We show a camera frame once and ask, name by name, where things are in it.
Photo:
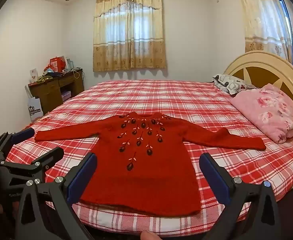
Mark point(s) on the beige patterned window curtain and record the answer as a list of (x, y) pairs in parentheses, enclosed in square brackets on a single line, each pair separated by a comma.
[(129, 42)]

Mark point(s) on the red gift bag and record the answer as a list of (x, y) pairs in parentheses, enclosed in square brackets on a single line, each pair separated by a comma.
[(57, 63)]

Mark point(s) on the person's right hand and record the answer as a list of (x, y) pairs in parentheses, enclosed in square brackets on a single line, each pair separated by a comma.
[(149, 235)]

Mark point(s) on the red knit sweater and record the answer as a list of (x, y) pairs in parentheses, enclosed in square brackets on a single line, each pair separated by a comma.
[(146, 180)]

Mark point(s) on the grey patterned pillow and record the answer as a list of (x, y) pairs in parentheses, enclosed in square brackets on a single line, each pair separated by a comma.
[(230, 82)]

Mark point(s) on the light blue box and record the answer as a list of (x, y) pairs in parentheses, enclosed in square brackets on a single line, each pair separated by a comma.
[(70, 64)]

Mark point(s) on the white card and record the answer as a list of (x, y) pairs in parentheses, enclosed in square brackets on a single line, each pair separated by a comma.
[(33, 75)]

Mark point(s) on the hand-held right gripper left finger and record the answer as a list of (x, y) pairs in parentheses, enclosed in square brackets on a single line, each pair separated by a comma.
[(82, 177)]

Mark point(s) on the white paper bag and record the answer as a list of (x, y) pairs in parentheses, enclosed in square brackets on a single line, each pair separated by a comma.
[(35, 110)]

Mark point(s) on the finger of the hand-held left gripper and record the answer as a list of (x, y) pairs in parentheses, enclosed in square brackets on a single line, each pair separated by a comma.
[(24, 133), (49, 158)]

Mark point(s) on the beige patterned side curtain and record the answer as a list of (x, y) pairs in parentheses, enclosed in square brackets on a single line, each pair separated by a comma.
[(261, 17)]

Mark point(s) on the red plaid bed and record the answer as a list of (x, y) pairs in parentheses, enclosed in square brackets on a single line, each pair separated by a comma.
[(186, 105)]

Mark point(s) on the dark cloth pile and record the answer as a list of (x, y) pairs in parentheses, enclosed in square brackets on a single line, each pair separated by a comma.
[(49, 77)]

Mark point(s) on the cream wooden headboard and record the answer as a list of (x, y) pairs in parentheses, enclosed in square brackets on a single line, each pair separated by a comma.
[(261, 61)]

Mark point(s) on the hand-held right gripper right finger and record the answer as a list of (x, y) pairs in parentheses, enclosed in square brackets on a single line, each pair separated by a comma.
[(215, 177)]

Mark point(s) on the pink floral quilt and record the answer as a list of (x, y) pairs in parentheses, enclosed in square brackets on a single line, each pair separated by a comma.
[(269, 110)]

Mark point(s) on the brown wooden desk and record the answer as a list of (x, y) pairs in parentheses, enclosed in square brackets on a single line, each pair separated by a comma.
[(49, 92)]

